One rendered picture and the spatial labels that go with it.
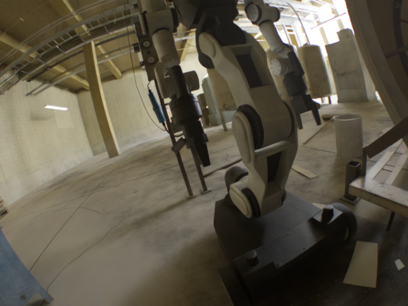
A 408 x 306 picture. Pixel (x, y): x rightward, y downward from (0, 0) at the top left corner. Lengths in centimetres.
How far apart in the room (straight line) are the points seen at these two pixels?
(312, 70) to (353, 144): 524
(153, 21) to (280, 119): 50
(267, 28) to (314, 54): 617
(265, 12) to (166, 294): 128
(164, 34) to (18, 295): 142
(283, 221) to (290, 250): 19
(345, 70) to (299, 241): 644
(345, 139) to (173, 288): 172
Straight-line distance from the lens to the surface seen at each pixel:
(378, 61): 108
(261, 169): 54
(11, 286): 124
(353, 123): 176
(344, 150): 183
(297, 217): 83
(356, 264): 88
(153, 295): 92
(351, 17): 117
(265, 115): 49
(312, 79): 682
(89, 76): 911
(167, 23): 64
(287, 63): 72
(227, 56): 55
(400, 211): 94
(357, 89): 668
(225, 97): 445
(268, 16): 81
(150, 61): 152
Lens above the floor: 69
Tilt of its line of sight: 13 degrees down
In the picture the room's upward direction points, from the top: 16 degrees counter-clockwise
